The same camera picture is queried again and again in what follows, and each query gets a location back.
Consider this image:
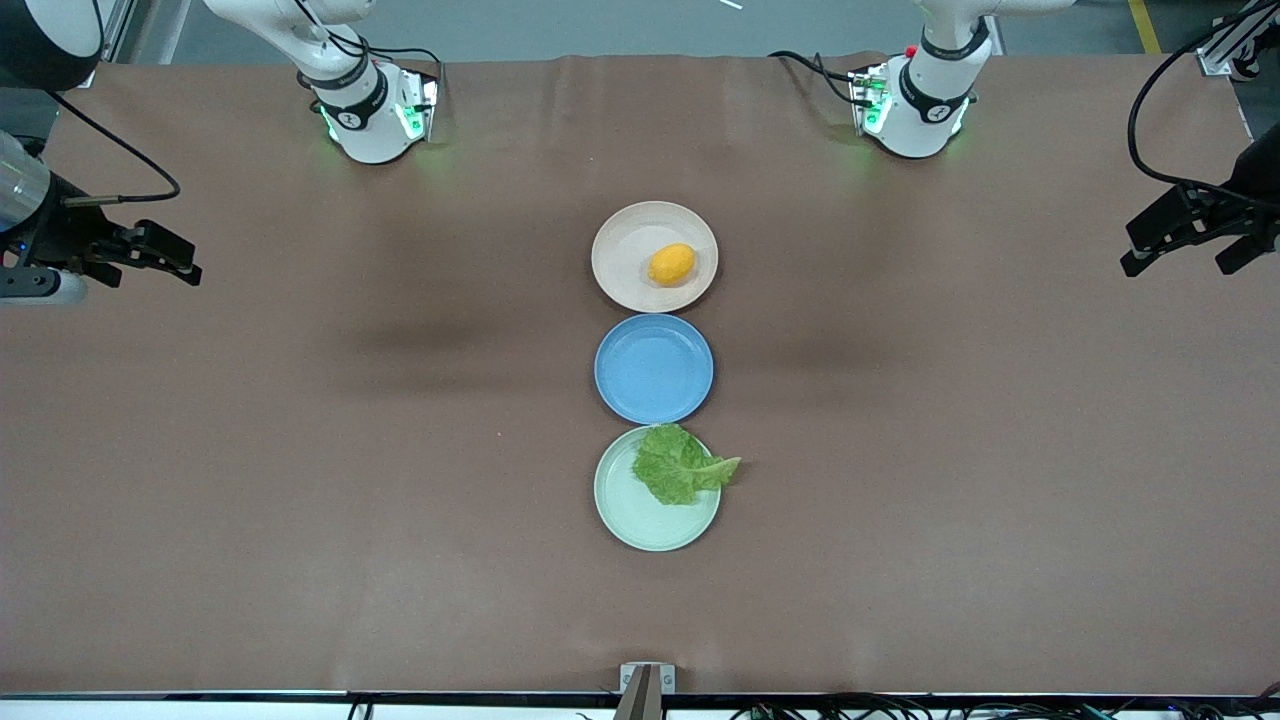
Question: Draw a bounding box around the grey metal camera bracket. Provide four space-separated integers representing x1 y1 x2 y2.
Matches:
612 662 677 720

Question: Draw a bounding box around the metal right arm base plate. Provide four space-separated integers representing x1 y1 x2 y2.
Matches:
395 62 442 142

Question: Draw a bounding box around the light green round plate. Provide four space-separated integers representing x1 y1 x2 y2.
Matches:
593 425 723 553

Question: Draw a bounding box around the green lettuce leaf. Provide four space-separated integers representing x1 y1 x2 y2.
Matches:
631 423 743 507

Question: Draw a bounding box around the yellow lemon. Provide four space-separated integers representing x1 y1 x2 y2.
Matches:
648 243 697 288

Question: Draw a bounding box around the blue round plate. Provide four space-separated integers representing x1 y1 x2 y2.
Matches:
594 314 716 426

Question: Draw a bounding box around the black left arm base cable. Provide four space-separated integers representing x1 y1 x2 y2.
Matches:
768 50 863 107

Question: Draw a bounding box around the beige round plate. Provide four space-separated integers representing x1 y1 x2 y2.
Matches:
591 201 720 314

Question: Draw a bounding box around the aluminium frame profile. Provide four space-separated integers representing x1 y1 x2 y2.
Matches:
1195 0 1280 81
97 0 137 63

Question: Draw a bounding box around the brown table cover sheet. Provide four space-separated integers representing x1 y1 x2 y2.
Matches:
0 52 1280 696

